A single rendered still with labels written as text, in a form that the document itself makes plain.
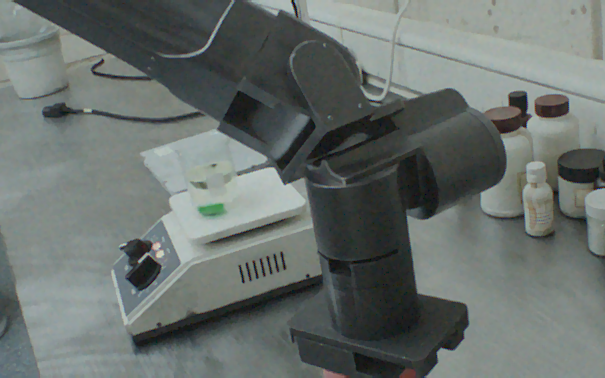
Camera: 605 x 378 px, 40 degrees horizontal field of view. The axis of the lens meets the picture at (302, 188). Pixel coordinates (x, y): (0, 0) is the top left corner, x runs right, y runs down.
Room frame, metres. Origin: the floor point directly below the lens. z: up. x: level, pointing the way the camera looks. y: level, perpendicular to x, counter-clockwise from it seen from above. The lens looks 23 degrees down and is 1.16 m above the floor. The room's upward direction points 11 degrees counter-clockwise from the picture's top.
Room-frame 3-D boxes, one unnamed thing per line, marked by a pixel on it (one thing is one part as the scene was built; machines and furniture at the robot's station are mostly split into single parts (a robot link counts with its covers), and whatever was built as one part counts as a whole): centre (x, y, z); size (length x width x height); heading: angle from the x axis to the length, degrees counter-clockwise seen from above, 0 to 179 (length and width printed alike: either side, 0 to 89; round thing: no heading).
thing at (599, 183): (0.71, -0.29, 0.79); 0.03 x 0.03 x 0.08
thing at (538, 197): (0.73, -0.23, 0.79); 0.03 x 0.03 x 0.07
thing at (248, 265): (0.75, 0.09, 0.79); 0.22 x 0.13 x 0.08; 104
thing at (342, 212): (0.45, -0.04, 0.95); 0.07 x 0.06 x 0.07; 119
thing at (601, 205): (0.67, -0.28, 0.78); 0.05 x 0.05 x 0.05
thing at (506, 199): (0.80, -0.22, 0.80); 0.06 x 0.06 x 0.11
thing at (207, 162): (0.74, 0.09, 0.87); 0.06 x 0.05 x 0.08; 43
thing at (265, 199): (0.76, 0.07, 0.83); 0.12 x 0.12 x 0.01; 14
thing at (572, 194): (0.76, -0.29, 0.78); 0.05 x 0.05 x 0.06
